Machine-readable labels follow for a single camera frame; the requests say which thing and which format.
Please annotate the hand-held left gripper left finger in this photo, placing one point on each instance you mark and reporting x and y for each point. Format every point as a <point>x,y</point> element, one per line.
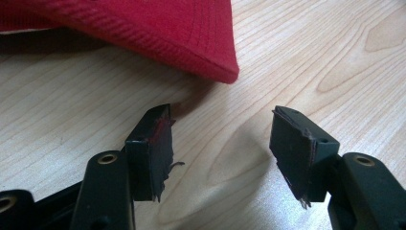
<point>148,159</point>

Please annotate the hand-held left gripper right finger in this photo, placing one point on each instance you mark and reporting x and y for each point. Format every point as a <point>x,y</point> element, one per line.
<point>297,150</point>

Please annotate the red cap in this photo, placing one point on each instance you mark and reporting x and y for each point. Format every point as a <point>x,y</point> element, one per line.
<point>166,30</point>

